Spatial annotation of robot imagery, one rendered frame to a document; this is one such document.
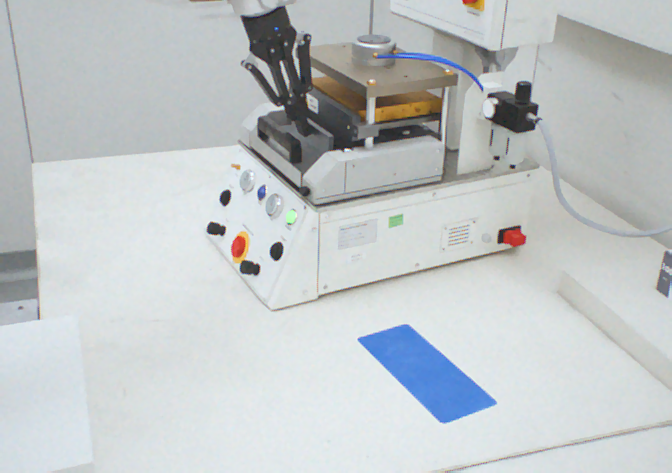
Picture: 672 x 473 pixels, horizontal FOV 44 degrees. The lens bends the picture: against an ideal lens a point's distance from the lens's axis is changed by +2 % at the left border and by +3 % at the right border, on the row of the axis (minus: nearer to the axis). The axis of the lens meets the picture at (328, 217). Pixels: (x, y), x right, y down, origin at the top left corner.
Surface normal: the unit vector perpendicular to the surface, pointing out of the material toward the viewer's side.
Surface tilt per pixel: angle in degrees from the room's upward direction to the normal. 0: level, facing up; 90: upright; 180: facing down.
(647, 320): 0
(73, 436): 0
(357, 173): 90
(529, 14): 90
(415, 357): 0
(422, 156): 90
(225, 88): 90
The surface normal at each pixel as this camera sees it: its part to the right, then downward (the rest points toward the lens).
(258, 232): -0.79, -0.22
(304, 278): 0.46, 0.40
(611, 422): 0.03, -0.90
